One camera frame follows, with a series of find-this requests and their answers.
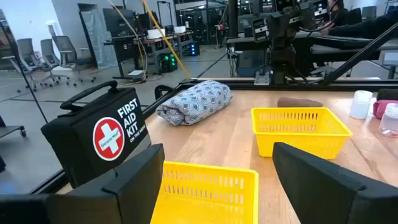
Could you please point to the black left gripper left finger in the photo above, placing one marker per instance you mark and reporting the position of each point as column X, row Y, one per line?
column 124, row 199

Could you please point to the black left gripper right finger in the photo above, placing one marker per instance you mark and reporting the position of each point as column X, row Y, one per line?
column 326, row 196

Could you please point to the clear pill bottle white cap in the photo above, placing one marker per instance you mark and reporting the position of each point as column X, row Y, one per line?
column 390, row 124

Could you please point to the white plastic pill bottle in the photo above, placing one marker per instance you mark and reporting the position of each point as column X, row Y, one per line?
column 360, row 105

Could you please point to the brown bandage roll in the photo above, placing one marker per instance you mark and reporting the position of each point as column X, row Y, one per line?
column 298, row 102

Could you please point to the red box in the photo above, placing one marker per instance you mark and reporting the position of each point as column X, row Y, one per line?
column 378, row 107

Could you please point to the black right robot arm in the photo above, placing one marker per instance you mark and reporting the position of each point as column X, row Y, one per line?
column 280, row 46

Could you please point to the yellow plastic basket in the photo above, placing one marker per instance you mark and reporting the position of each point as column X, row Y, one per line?
column 205, row 199
column 298, row 146

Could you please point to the black first aid kit bag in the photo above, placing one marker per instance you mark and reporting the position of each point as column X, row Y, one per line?
column 93, row 124

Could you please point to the grey patterned fabric pouch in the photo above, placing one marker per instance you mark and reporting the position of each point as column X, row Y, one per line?
column 196, row 102

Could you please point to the computer tower green lights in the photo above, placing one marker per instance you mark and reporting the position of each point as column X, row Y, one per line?
column 168, row 62

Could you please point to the thin black pole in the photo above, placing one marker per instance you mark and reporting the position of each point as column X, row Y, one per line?
column 29, row 84

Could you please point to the dark work desk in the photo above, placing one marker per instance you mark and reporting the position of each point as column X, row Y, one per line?
column 342, row 46

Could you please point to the black desk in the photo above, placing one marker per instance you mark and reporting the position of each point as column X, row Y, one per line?
column 124, row 46

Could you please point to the grey office chair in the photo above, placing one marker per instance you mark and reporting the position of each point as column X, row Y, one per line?
column 26, row 51
column 66, row 49
column 48, row 51

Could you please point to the grey partition panel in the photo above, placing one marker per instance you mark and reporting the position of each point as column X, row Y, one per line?
column 99, row 37

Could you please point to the computer tower blue lights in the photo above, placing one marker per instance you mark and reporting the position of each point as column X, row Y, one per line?
column 194, row 49

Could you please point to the white box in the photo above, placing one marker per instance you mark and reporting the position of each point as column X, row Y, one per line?
column 155, row 33
column 179, row 30

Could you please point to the person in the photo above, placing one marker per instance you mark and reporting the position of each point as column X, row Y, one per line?
column 357, row 28

